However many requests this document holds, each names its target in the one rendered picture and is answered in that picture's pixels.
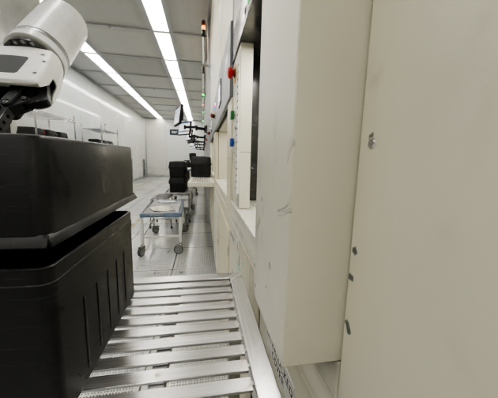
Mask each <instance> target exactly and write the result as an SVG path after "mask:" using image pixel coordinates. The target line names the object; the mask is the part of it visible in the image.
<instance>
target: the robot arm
mask: <svg viewBox="0 0 498 398"><path fill-rule="evenodd" d="M87 37H88V29H87V26H86V23H85V21H84V19H83V17H82V16H81V15H80V13H79V12H78V11H76V9H75V8H74V7H72V6H71V5H70V4H68V3H66V2H64V1H62V0H43V1H42V2H40V0H0V133H4V132H6V131H7V129H8V128H9V126H10V129H11V133H16V132H17V120H19V119H21V117H22V116H23V115H24V114H25V113H27V112H30V111H33V110H43V109H48V108H49V107H50V106H52V104H53V103H54V102H55V101H56V99H57V97H58V94H59V92H60V90H61V87H62V82H63V80H64V78H65V75H66V73H67V70H68V69H69V68H70V65H71V64H72V62H73V61H74V59H75V58H76V56H77V54H78V52H79V50H80V49H81V48H82V46H83V44H84V43H85V41H86V40H87Z"/></svg>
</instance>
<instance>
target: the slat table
mask: <svg viewBox="0 0 498 398"><path fill-rule="evenodd" d="M220 293H228V294H223V295H207V294H220ZM184 295H199V296H187V297H181V296H184ZM161 297H170V298H161ZM149 298H153V299H149ZM132 299H141V300H130V302H129V304H128V306H127V308H131V307H142V306H159V307H148V308H137V309H126V310H125V311H124V313H123V315H122V317H137V316H148V315H158V314H165V316H157V317H138V318H127V319H120V321H119V323H118V324H117V326H116V329H120V328H130V327H139V326H149V325H163V326H161V327H152V328H143V329H125V330H116V331H114V332H113V333H112V335H111V338H110V340H109V341H114V340H130V339H139V338H148V337H156V336H160V339H155V340H139V341H130V342H122V343H113V344H107V345H106V347H105V349H104V351H103V353H102V355H117V354H125V353H133V352H141V351H155V350H157V353H154V354H146V355H131V356H123V357H116V358H108V359H99V360H98V362H97V364H96V366H95V367H94V369H93V371H92V373H98V372H105V371H113V370H126V369H133V368H141V367H148V366H153V369H152V370H145V371H138V372H131V373H124V374H111V375H104V376H96V377H90V378H89V379H88V380H87V382H86V384H85V387H84V388H83V389H82V391H81V393H87V392H99V391H106V390H112V389H124V388H131V387H138V386H144V385H148V386H149V387H148V390H142V391H137V392H125V393H118V394H111V395H105V396H94V397H87V398H218V397H223V396H227V398H240V394H246V393H251V394H252V398H282V396H281V392H280V389H279V387H278V384H277V380H276V377H275V375H274V371H273V368H272V366H271V363H270V359H269V356H268V354H267V351H266V347H265V344H264V342H263V339H262V334H261V332H260V329H259V326H258V322H257V320H256V317H255V313H254V311H253V308H252V305H251V301H250V299H249V296H248V293H247V289H246V287H245V284H244V281H243V277H242V275H241V272H230V273H215V274H200V275H185V276H156V277H141V278H134V295H133V297H132ZM217 301H228V302H217ZM196 302H213V303H202V304H191V305H179V304H185V303H196ZM163 305H168V306H163ZM227 309H228V310H227ZM208 310H227V311H217V312H207V313H196V314H178V313H188V312H198V311H208ZM223 319H228V321H217V322H207V323H198V324H189V325H176V323H186V322H196V321H213V320H223ZM224 330H228V332H223V333H214V334H205V335H197V336H181V337H174V336H175V335H182V334H190V333H199V332H216V331H224ZM226 343H228V346H222V347H208V348H199V349H192V350H184V351H172V348H180V347H194V346H202V345H210V344H226ZM102 355H101V356H102ZM240 356H244V359H242V360H240ZM225 358H228V361H227V362H215V363H207V364H200V365H193V366H180V367H172V368H169V366H170V364H176V363H183V362H197V361H204V360H211V359H225ZM245 373H247V375H248V377H242V378H240V374H245ZM226 375H228V380H223V381H211V382H205V383H198V384H192V385H181V386H174V387H167V388H166V386H167V383H169V382H176V381H188V380H194V379H201V378H208V377H220V376H226Z"/></svg>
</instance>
